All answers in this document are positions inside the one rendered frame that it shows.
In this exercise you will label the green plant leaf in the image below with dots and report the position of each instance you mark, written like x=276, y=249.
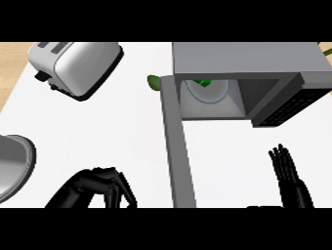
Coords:
x=154, y=82

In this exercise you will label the silver toaster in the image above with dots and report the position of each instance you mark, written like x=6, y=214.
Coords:
x=77, y=66

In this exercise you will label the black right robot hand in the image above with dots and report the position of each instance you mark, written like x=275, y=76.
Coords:
x=289, y=182

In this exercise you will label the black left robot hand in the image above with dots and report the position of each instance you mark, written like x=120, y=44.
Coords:
x=98, y=185

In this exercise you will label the silver round pot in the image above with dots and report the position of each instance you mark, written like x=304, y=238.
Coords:
x=3, y=167

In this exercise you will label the grey microwave door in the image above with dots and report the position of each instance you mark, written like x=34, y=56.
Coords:
x=179, y=143

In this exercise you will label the green milk carton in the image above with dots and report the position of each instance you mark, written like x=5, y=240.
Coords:
x=202, y=83

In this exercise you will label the grey microwave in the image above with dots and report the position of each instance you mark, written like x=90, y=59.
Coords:
x=255, y=81

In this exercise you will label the white microwave turntable plate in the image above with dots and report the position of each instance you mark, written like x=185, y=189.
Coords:
x=207, y=92

